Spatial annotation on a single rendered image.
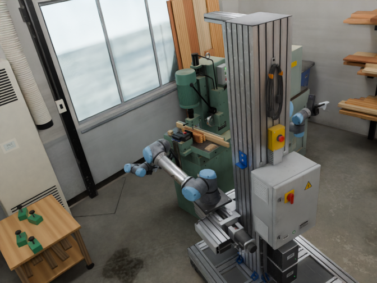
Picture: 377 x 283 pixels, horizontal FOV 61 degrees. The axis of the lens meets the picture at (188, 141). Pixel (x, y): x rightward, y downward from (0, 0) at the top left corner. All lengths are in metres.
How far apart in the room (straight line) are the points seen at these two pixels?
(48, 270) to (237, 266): 1.60
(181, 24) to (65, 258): 2.88
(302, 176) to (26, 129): 2.37
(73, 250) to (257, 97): 2.24
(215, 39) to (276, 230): 3.21
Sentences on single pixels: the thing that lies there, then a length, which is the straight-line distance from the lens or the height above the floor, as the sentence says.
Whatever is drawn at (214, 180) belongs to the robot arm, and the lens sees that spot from 2.22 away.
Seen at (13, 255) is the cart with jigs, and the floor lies 0.53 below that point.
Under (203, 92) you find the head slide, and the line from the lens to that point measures 2.89.
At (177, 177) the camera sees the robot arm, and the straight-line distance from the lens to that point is 2.20.
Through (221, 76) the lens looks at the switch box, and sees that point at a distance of 2.89.
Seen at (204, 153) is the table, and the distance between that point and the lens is 2.75.
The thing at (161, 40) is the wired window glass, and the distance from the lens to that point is 4.28.
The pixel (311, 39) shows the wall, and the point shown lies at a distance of 4.69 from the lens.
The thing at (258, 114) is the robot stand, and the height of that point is 1.57.
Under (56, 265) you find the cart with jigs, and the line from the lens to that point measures 3.18.
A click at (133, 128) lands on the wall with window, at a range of 4.14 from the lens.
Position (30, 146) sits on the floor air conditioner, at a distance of 3.27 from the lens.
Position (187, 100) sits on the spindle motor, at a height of 1.27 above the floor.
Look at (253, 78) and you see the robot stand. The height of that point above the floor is 1.78.
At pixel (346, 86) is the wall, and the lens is 4.66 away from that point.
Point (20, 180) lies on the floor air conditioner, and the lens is 3.36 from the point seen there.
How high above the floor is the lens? 2.34
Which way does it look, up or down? 30 degrees down
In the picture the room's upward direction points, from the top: 8 degrees counter-clockwise
